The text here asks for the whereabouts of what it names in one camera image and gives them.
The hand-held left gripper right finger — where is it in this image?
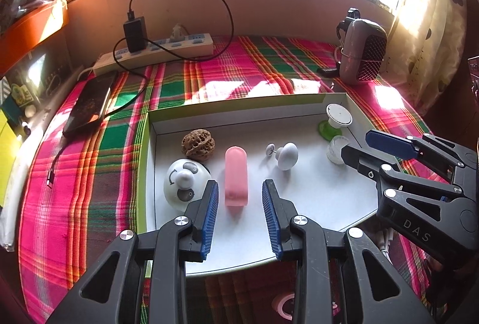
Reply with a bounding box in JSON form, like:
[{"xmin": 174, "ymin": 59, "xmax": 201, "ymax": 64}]
[{"xmin": 262, "ymin": 179, "xmax": 436, "ymax": 324}]

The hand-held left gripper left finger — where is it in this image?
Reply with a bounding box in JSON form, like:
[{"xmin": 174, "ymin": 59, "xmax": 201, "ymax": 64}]
[{"xmin": 44, "ymin": 180, "xmax": 219, "ymax": 324}]

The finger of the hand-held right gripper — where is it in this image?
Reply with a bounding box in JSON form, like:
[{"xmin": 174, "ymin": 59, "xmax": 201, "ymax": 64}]
[
  {"xmin": 365, "ymin": 129, "xmax": 479, "ymax": 184},
  {"xmin": 340, "ymin": 144, "xmax": 465, "ymax": 202}
]

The clear jar with white lid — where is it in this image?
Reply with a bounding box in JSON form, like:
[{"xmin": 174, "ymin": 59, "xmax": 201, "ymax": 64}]
[{"xmin": 327, "ymin": 135, "xmax": 350, "ymax": 165}]

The grey white round gadget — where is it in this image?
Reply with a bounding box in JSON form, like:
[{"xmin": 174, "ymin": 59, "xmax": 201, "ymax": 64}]
[{"xmin": 163, "ymin": 158, "xmax": 212, "ymax": 212}]

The green white spool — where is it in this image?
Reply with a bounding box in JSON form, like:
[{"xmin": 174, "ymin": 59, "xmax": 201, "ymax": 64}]
[{"xmin": 318, "ymin": 103, "xmax": 353, "ymax": 141}]

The pink oblong clip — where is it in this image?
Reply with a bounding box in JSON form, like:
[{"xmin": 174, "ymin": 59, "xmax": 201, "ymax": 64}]
[{"xmin": 224, "ymin": 146, "xmax": 249, "ymax": 208}]

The green cardboard box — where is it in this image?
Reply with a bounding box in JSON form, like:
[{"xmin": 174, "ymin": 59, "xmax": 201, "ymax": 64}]
[{"xmin": 137, "ymin": 92, "xmax": 431, "ymax": 276}]

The white mushroom knob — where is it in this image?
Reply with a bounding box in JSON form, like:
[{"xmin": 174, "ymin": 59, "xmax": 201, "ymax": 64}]
[{"xmin": 266, "ymin": 142, "xmax": 299, "ymax": 172}]

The brown walnut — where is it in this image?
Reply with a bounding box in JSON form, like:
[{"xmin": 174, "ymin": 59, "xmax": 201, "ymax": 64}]
[{"xmin": 181, "ymin": 129, "xmax": 217, "ymax": 162}]

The small grey space heater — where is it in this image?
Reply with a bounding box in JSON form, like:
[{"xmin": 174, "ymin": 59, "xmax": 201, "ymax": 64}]
[{"xmin": 335, "ymin": 8, "xmax": 388, "ymax": 86}]

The cream dotted curtain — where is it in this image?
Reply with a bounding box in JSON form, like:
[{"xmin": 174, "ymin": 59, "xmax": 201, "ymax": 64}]
[{"xmin": 389, "ymin": 0, "xmax": 474, "ymax": 119}]

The plaid blanket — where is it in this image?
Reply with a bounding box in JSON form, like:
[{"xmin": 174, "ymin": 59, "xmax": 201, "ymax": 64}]
[{"xmin": 17, "ymin": 34, "xmax": 450, "ymax": 324}]

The black smartphone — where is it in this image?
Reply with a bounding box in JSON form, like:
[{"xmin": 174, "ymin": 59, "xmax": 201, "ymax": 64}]
[{"xmin": 62, "ymin": 71, "xmax": 119, "ymax": 137}]

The beige power strip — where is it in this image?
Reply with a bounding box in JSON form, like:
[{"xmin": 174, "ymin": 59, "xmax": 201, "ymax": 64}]
[{"xmin": 92, "ymin": 33, "xmax": 215, "ymax": 75}]

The black charger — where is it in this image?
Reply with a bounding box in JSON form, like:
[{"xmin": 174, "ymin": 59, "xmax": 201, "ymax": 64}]
[{"xmin": 123, "ymin": 18, "xmax": 147, "ymax": 53}]

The orange planter shelf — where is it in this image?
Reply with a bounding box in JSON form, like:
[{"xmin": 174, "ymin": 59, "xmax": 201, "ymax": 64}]
[{"xmin": 0, "ymin": 0, "xmax": 70, "ymax": 75}]

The black cable connector end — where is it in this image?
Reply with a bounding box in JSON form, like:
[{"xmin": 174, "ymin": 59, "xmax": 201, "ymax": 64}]
[{"xmin": 47, "ymin": 144, "xmax": 70, "ymax": 190}]

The black charger cable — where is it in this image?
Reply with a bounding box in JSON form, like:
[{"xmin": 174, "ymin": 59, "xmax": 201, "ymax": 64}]
[{"xmin": 105, "ymin": 0, "xmax": 234, "ymax": 119}]

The small green picture frame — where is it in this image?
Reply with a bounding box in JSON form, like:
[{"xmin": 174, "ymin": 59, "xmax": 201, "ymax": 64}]
[{"xmin": 7, "ymin": 82, "xmax": 34, "ymax": 111}]

